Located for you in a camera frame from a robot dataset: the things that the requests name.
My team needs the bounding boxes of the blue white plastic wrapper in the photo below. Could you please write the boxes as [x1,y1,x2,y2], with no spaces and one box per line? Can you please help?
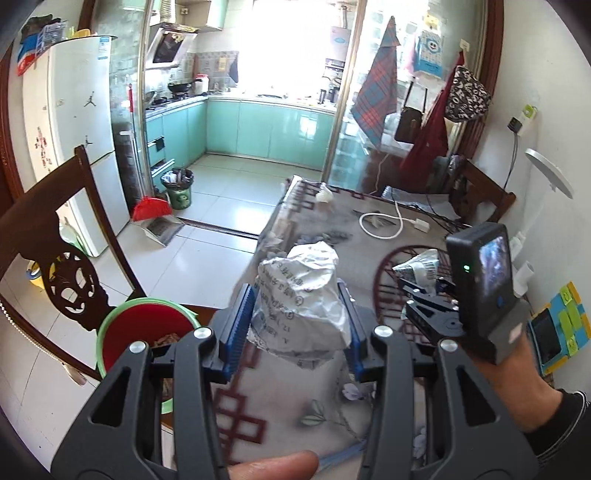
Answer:
[393,249,439,293]

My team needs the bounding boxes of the white paper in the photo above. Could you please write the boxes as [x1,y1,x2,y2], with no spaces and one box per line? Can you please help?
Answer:
[247,241,352,370]

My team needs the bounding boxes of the forearm in black sleeve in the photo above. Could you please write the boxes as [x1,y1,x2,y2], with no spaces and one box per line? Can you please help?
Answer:
[525,389,591,480]

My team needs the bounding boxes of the trash inside red bin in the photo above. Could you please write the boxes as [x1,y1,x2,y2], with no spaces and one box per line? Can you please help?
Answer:
[152,333,180,348]

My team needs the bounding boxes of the green kitchen trash bin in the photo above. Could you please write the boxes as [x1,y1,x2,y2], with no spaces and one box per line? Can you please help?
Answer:
[160,168,194,210]

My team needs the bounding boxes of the teal kitchen cabinets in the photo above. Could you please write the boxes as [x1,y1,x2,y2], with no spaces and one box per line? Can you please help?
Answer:
[145,97,335,171]

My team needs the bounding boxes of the right hand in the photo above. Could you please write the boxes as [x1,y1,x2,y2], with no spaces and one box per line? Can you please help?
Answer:
[470,334,563,433]

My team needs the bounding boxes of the left hand thumb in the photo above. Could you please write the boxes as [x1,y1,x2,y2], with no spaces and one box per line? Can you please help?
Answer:
[228,451,320,480]

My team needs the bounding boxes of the red bin green rim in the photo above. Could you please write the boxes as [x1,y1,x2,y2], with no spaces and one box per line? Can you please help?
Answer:
[95,297,201,414]

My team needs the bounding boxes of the white power strip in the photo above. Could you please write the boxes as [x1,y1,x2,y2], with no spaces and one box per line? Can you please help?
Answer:
[509,231,535,298]

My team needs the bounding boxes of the grey dustpan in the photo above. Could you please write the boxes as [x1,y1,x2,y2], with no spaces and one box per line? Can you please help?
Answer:
[139,216,184,247]

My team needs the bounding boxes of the dark wooden side chair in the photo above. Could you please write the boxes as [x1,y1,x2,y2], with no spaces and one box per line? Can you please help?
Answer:
[449,158,517,223]

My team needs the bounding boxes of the red broom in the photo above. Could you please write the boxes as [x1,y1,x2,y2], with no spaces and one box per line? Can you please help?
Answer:
[126,83,172,223]

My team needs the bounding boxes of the white tissue on table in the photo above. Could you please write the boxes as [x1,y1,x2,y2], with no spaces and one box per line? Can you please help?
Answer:
[315,182,334,204]

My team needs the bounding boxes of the red hanging garment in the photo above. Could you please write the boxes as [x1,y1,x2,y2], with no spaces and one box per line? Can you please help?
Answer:
[399,50,465,193]

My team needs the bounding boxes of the white desk lamp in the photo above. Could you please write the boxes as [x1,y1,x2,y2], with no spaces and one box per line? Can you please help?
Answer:
[525,148,575,199]

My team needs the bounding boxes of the brown hanging handbag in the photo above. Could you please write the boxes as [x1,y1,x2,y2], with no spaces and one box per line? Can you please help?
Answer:
[394,79,428,144]

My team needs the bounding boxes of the black white patterned bag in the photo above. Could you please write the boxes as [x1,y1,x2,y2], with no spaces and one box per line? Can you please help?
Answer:
[445,66,492,123]

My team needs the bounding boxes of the plaid hanging cloth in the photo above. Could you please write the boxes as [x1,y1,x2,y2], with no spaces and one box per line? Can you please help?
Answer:
[351,16,400,147]

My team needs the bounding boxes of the white rice cooker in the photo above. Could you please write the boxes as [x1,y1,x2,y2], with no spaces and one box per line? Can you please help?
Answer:
[192,73,209,96]

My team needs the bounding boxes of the black wok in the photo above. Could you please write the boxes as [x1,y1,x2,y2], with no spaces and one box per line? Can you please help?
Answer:
[167,81,194,96]

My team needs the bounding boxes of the white refrigerator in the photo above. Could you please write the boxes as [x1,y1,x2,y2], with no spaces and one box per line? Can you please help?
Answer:
[23,36,130,234]

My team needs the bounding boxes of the range hood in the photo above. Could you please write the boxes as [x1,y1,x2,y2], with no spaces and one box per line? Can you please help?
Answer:
[144,22,198,70]

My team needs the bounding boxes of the water heater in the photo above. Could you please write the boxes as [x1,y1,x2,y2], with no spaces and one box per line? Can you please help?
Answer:
[327,27,352,62]

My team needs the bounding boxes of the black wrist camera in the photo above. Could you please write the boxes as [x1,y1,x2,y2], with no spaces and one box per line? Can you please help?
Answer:
[446,222,530,365]

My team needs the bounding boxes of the white power cable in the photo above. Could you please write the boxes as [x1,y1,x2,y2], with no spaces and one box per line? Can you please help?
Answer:
[358,151,432,241]

